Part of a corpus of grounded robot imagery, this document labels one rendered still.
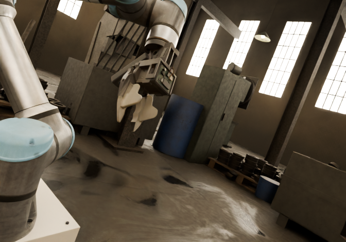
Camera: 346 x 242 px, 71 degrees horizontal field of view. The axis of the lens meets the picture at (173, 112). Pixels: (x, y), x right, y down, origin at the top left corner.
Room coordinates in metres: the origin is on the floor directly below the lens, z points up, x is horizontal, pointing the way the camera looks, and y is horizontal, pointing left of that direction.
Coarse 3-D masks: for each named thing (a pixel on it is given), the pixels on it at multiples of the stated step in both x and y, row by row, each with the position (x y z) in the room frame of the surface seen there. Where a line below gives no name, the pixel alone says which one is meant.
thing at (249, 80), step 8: (232, 64) 8.21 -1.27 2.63; (232, 72) 8.22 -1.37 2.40; (240, 72) 8.32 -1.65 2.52; (248, 80) 8.33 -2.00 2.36; (256, 80) 8.25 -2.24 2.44; (248, 88) 8.03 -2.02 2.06; (248, 96) 8.12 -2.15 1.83; (240, 104) 8.32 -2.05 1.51; (248, 104) 8.23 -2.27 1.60; (232, 120) 7.86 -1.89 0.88; (232, 128) 7.99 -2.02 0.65; (224, 144) 7.95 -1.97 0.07
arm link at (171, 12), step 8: (160, 0) 0.63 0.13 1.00; (168, 0) 0.63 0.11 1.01; (176, 0) 0.63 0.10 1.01; (160, 8) 0.61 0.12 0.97; (168, 8) 0.61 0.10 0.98; (176, 8) 0.62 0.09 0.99; (184, 8) 0.64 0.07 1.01; (152, 16) 0.61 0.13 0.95; (160, 16) 0.61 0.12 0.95; (168, 16) 0.60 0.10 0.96; (176, 16) 0.61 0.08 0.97; (184, 16) 0.64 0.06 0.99; (152, 24) 0.62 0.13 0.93; (160, 24) 0.59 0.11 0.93; (168, 24) 0.60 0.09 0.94; (176, 24) 0.61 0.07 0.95; (176, 32) 0.61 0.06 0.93
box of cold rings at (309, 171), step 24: (288, 168) 2.46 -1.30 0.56; (312, 168) 2.34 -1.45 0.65; (336, 168) 2.59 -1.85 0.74; (288, 192) 2.41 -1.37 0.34; (312, 192) 2.29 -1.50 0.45; (336, 192) 2.18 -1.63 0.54; (288, 216) 2.36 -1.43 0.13; (312, 216) 2.24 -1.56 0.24; (336, 216) 2.14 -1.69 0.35; (336, 240) 2.09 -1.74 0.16
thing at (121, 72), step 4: (140, 56) 0.59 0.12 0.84; (144, 56) 0.58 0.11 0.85; (148, 56) 0.59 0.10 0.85; (136, 60) 0.59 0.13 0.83; (140, 60) 0.58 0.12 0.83; (128, 64) 0.60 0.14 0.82; (132, 64) 0.59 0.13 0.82; (124, 68) 0.60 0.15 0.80; (128, 68) 0.59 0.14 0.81; (120, 72) 0.60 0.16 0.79; (124, 72) 0.59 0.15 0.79; (112, 76) 0.61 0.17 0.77; (116, 76) 0.60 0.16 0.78; (120, 76) 0.60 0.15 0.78; (112, 80) 0.60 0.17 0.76; (116, 80) 0.60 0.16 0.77; (120, 80) 0.60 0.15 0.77; (116, 84) 0.61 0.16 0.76
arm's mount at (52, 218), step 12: (36, 192) 0.68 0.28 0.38; (48, 192) 0.70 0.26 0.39; (48, 204) 0.65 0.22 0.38; (60, 204) 0.67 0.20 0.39; (48, 216) 0.60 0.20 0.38; (60, 216) 0.62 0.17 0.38; (36, 228) 0.55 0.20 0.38; (48, 228) 0.56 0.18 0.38; (60, 228) 0.58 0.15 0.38; (72, 228) 0.59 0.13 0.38; (24, 240) 0.50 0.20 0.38; (36, 240) 0.52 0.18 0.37; (48, 240) 0.55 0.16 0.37; (60, 240) 0.57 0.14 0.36; (72, 240) 0.60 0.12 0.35
